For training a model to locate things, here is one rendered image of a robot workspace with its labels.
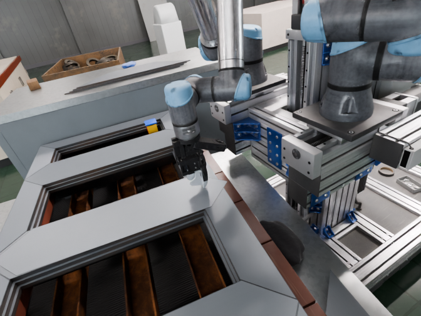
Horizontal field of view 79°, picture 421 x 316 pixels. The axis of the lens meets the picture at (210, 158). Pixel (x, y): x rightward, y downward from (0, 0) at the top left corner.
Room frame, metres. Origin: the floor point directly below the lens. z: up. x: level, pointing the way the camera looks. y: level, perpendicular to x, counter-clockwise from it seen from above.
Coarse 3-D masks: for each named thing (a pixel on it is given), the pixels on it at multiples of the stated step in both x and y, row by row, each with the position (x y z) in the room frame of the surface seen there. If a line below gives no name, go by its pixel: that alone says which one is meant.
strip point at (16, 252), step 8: (24, 240) 0.58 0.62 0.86; (8, 248) 0.56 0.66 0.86; (16, 248) 0.56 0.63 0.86; (24, 248) 0.55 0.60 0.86; (0, 256) 0.54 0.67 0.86; (8, 256) 0.53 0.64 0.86; (16, 256) 0.52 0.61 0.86; (0, 264) 0.51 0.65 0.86; (8, 264) 0.50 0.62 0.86; (16, 264) 0.50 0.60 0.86; (16, 272) 0.47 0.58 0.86
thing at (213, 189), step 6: (210, 180) 0.71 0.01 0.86; (216, 180) 0.71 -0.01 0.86; (210, 186) 0.68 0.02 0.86; (216, 186) 0.67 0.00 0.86; (204, 192) 0.65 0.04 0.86; (210, 192) 0.65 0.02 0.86; (216, 192) 0.64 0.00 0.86; (210, 198) 0.62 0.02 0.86; (216, 198) 0.62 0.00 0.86; (210, 204) 0.59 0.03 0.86
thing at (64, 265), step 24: (72, 144) 1.23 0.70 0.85; (96, 144) 1.24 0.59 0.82; (120, 168) 0.95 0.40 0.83; (48, 192) 0.86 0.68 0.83; (192, 216) 0.57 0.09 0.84; (120, 240) 0.52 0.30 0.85; (144, 240) 0.52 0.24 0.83; (216, 240) 0.47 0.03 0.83; (72, 264) 0.48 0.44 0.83; (24, 288) 0.44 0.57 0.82; (0, 312) 0.36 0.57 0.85
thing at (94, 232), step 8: (96, 208) 0.67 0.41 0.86; (104, 208) 0.67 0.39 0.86; (88, 216) 0.64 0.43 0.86; (96, 216) 0.63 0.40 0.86; (104, 216) 0.63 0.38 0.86; (88, 224) 0.60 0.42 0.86; (96, 224) 0.60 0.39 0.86; (104, 224) 0.59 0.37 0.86; (88, 232) 0.57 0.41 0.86; (96, 232) 0.56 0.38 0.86; (104, 232) 0.56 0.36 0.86; (80, 240) 0.54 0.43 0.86; (88, 240) 0.54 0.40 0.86; (96, 240) 0.53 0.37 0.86; (104, 240) 0.53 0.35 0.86; (80, 248) 0.51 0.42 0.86; (88, 248) 0.51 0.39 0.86
